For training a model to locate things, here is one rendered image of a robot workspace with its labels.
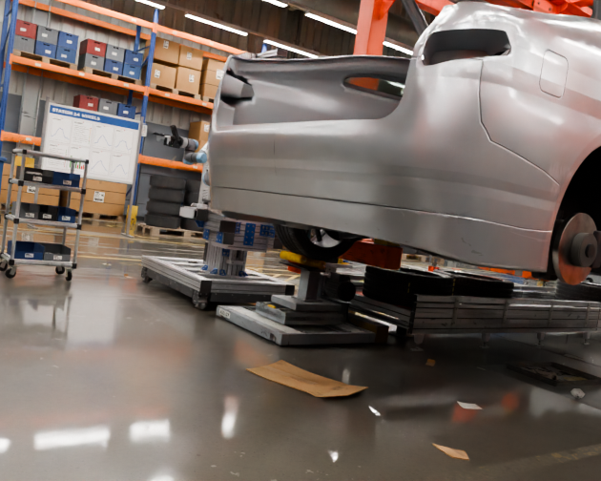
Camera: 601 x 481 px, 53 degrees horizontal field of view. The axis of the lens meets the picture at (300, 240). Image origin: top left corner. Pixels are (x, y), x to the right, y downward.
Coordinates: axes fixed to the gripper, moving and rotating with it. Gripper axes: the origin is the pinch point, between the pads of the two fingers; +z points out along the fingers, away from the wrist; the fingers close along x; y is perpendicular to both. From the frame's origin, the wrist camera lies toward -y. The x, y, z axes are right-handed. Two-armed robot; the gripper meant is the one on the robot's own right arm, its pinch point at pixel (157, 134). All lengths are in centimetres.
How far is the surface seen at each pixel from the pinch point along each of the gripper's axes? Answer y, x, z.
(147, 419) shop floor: 96, -206, 122
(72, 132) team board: 43, 508, -203
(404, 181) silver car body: -11, -258, 76
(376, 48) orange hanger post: -102, -80, -119
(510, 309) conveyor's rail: 67, -202, -212
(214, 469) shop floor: 90, -250, 127
